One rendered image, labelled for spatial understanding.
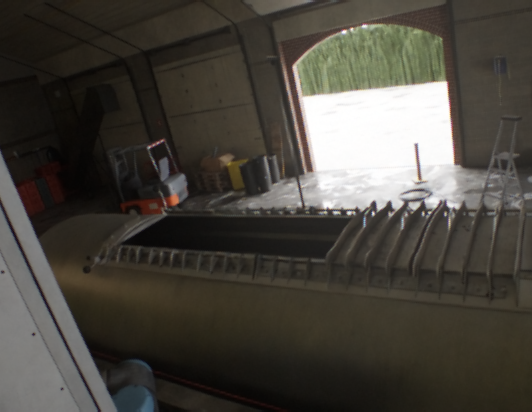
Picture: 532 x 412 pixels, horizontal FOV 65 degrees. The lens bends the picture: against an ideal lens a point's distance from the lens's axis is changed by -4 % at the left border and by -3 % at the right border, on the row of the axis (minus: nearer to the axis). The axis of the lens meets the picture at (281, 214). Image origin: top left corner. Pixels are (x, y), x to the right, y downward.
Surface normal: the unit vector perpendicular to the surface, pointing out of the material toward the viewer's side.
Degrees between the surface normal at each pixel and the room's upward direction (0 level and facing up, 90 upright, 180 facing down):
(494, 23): 90
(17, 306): 90
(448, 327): 43
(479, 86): 90
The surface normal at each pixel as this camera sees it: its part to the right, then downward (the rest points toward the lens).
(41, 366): 0.69, 0.11
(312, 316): -0.50, -0.36
